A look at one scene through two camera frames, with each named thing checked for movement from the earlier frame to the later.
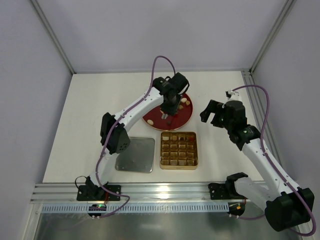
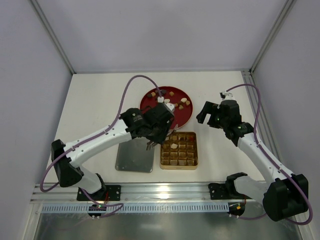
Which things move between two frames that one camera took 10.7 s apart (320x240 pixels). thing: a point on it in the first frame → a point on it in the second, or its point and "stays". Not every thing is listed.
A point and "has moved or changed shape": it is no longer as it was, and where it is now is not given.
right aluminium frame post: (279, 22) stays
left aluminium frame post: (42, 17) stays
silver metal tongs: (164, 116) has moved or changed shape
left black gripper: (169, 109) → (157, 136)
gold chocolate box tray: (178, 150) stays
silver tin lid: (139, 158) stays
